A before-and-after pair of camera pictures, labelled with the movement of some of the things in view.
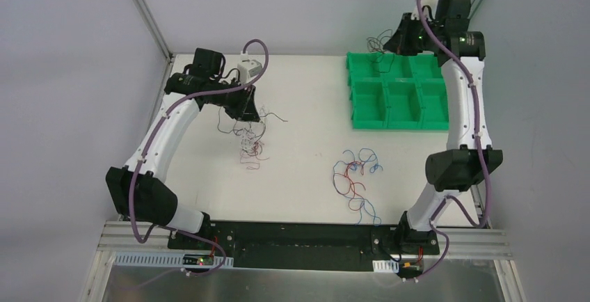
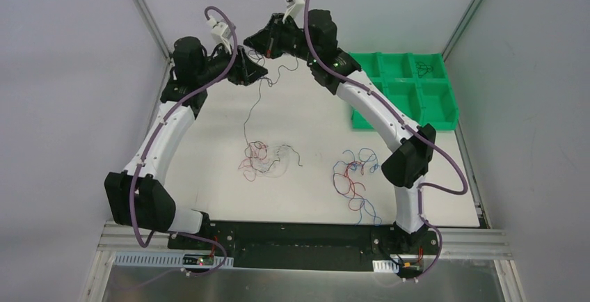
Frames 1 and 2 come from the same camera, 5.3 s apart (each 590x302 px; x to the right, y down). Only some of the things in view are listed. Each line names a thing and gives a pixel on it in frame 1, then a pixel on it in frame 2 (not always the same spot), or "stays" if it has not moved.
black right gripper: (403, 33) to (270, 35)
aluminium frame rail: (142, 236) stays
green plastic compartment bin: (397, 92) stays
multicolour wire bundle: (252, 132) to (262, 160)
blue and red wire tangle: (344, 186) stays
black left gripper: (238, 101) to (240, 64)
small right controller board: (410, 268) stays
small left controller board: (197, 259) stays
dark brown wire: (376, 44) to (422, 69)
